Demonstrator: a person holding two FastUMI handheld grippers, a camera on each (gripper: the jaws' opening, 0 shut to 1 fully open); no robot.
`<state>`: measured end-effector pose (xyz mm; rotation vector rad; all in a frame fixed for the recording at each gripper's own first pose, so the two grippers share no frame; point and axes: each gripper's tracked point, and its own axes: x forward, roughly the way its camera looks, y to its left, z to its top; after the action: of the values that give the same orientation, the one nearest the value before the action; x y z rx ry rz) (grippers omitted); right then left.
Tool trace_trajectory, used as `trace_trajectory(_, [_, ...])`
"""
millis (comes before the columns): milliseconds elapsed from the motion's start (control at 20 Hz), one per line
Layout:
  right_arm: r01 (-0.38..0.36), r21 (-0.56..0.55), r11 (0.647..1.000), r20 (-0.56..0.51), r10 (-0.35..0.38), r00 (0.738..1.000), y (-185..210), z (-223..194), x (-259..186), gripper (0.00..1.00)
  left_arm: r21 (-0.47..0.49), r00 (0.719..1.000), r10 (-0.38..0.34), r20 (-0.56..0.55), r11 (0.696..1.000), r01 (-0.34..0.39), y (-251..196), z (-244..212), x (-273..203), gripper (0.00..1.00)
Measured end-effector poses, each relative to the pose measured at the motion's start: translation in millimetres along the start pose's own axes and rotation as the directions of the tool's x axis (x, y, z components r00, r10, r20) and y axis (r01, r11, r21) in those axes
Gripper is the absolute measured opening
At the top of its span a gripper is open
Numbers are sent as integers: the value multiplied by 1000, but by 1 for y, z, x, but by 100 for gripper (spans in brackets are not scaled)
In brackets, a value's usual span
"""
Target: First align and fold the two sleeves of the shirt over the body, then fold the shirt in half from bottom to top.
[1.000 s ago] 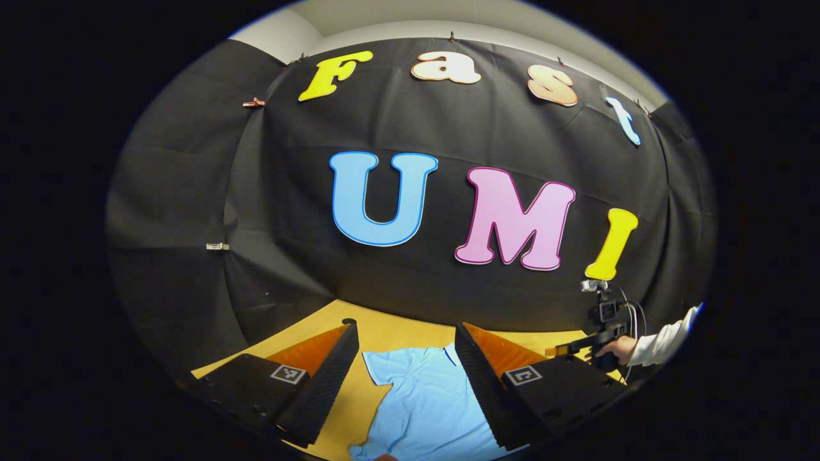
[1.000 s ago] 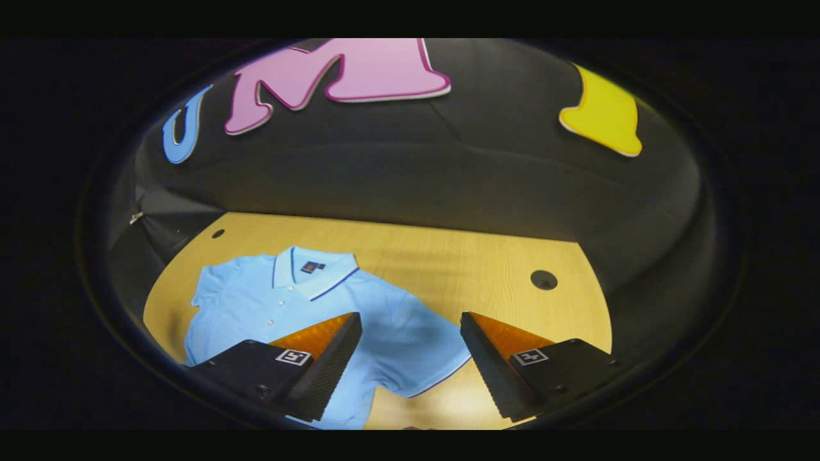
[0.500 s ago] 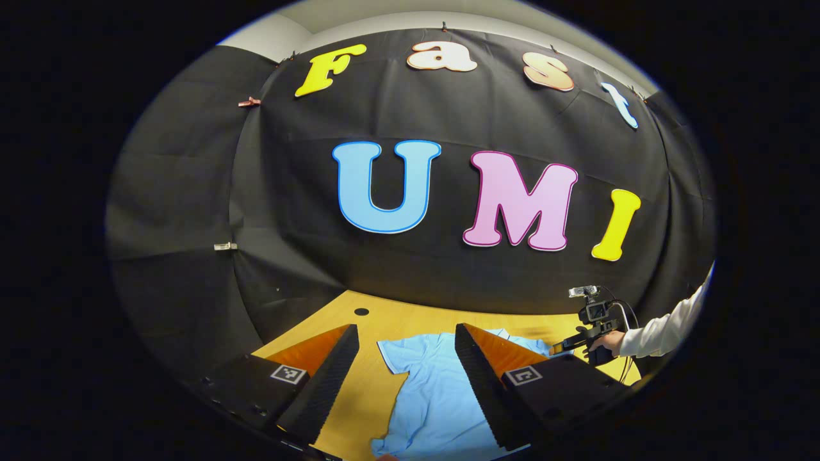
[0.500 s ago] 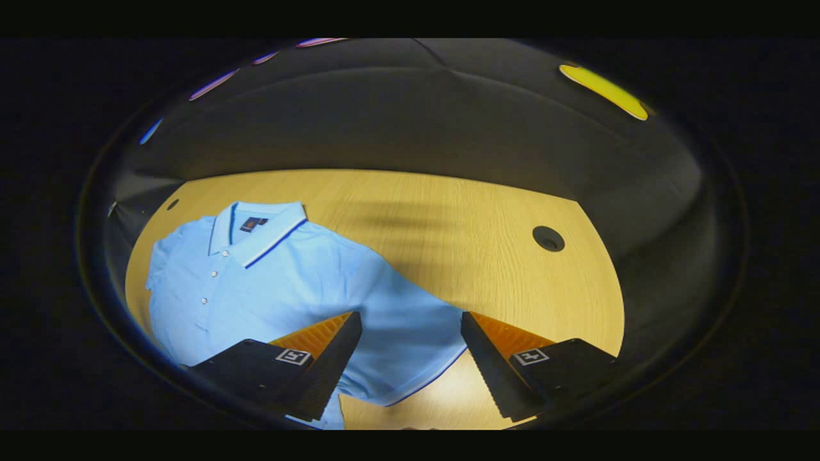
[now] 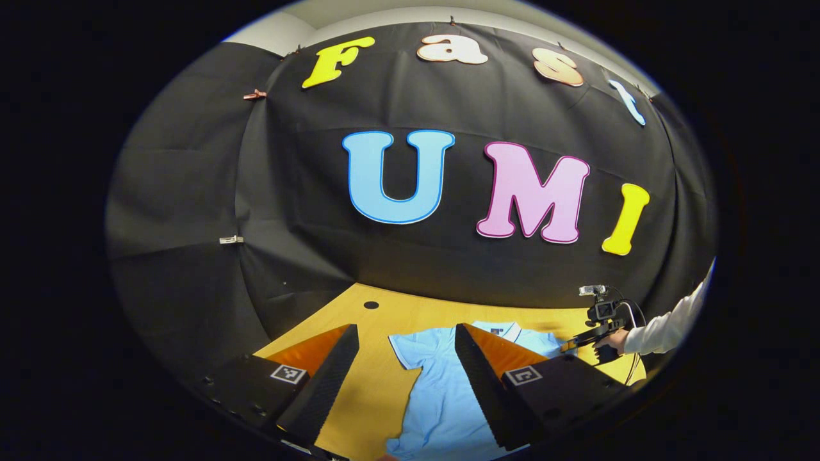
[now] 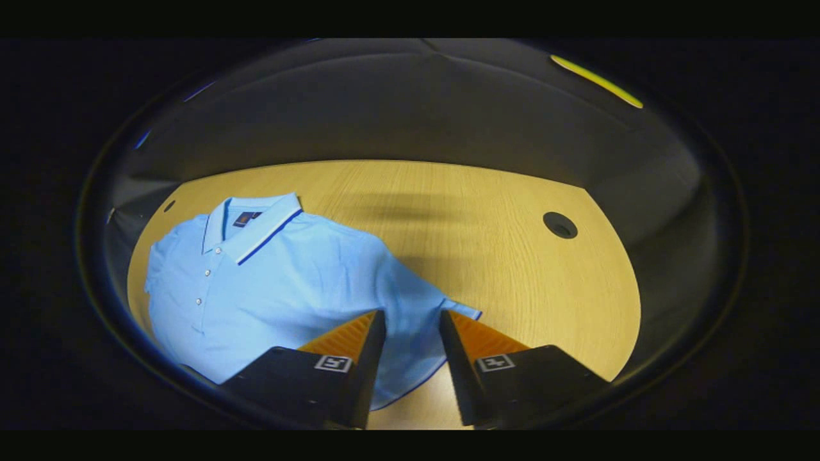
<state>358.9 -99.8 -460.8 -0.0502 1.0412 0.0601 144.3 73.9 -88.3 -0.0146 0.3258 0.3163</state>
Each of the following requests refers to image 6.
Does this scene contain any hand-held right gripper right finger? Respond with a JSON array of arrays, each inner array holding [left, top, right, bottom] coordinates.
[[439, 310, 609, 428]]

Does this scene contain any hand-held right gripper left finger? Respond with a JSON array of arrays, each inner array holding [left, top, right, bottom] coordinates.
[[221, 310, 387, 430]]

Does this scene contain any light blue T-shirt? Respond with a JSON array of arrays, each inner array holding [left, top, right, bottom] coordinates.
[[144, 192, 482, 410]]

